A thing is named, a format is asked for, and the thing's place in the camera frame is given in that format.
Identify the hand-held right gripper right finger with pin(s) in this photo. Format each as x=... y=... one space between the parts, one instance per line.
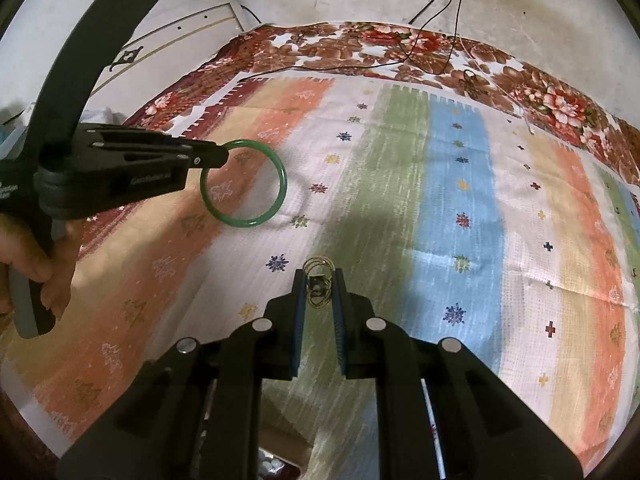
x=339 y=320

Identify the red floral blanket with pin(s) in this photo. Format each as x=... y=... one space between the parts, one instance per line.
x=400 y=45

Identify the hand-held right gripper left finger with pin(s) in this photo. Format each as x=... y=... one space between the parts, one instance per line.
x=298 y=320

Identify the person's left hand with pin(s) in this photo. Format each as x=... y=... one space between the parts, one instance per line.
x=25 y=250

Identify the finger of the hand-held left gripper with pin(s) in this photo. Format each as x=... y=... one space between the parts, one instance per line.
x=200 y=155

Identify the white headboard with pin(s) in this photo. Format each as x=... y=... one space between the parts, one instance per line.
x=165 y=35

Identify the green bangle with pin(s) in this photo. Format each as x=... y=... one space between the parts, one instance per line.
x=282 y=180

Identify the striped colourful mat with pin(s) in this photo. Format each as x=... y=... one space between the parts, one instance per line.
x=400 y=210

